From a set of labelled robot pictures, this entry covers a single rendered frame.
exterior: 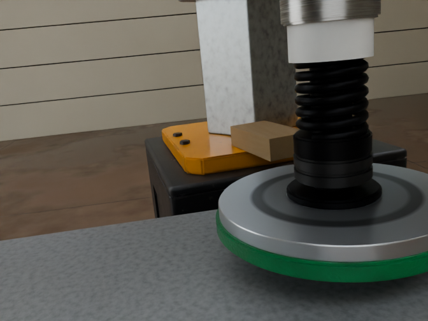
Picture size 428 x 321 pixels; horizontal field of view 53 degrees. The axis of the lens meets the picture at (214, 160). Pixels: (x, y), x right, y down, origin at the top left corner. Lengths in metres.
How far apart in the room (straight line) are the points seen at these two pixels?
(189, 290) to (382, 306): 0.15
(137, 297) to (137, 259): 0.07
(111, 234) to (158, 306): 0.17
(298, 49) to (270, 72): 0.80
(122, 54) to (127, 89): 0.49
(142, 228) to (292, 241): 0.24
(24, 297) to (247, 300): 0.20
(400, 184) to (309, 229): 0.13
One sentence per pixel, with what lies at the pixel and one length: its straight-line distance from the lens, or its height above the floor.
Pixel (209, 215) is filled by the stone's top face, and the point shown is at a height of 0.83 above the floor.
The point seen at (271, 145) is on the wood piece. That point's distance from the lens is 0.90.
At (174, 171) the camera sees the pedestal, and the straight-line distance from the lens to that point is 1.06.
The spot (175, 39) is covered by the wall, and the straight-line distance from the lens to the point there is 6.32.
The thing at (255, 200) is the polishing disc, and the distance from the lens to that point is 0.40.
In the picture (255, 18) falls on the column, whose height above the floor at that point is 1.08.
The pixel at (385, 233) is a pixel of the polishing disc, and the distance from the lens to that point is 0.33.
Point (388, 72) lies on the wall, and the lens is 7.25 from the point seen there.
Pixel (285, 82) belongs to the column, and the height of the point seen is 0.91.
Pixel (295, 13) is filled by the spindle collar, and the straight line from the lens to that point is 0.36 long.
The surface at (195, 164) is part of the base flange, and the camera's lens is 0.99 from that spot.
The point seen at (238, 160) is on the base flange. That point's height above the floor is 0.76.
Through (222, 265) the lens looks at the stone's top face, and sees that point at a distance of 0.41.
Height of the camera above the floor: 1.03
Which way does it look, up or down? 15 degrees down
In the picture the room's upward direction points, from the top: 5 degrees counter-clockwise
